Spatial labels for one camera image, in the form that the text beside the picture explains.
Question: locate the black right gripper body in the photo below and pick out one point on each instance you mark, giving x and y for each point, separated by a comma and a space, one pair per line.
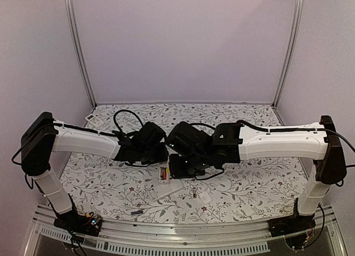
193, 166

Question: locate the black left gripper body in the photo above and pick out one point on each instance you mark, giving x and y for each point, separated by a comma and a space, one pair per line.
149, 156

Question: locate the long white remote with buttons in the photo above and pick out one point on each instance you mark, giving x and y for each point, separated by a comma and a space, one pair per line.
168, 176

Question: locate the white remote control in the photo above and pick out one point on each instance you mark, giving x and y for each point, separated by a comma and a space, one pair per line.
161, 191

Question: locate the white battery cover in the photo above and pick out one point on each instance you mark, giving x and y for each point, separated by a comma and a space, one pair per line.
205, 197

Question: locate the small white remote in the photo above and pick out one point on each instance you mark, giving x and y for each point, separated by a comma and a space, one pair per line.
94, 120

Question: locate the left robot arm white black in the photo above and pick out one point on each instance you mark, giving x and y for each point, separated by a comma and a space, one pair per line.
47, 136

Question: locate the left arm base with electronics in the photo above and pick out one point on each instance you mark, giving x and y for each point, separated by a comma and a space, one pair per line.
73, 222

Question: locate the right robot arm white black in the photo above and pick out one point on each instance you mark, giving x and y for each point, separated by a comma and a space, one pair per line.
319, 141

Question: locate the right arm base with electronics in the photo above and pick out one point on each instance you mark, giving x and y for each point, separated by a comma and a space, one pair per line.
299, 227

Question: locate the floral patterned table mat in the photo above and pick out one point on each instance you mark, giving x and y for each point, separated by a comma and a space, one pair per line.
258, 189

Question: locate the left aluminium frame post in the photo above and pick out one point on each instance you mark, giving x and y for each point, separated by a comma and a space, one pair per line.
73, 27

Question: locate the aluminium frame post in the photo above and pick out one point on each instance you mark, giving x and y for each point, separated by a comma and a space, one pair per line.
73, 27
297, 15

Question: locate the right aluminium frame post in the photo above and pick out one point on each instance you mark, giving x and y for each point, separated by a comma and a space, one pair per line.
297, 15

